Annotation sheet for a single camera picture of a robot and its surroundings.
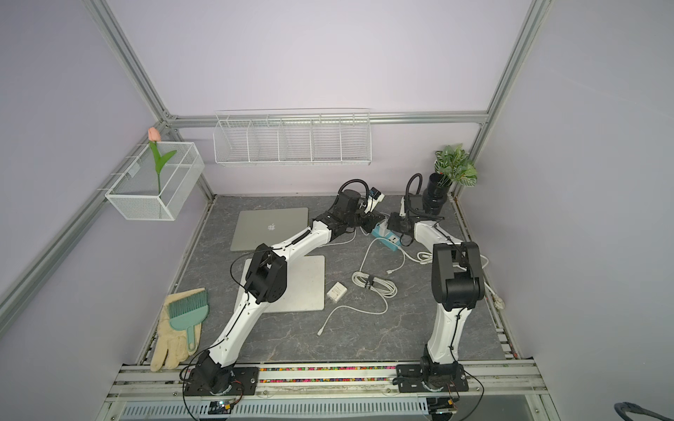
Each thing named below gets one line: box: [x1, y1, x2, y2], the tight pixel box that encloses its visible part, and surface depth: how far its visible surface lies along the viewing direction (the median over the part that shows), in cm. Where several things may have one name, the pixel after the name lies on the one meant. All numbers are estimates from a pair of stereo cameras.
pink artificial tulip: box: [148, 126, 178, 200], surface depth 86 cm
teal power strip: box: [372, 222, 402, 252], surface depth 104 cm
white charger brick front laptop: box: [326, 281, 348, 302], surface depth 91 cm
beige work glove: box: [150, 287, 206, 372], surface depth 82 cm
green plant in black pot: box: [423, 143, 479, 217], surface depth 99 cm
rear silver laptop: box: [229, 206, 311, 252], surface depth 115 cm
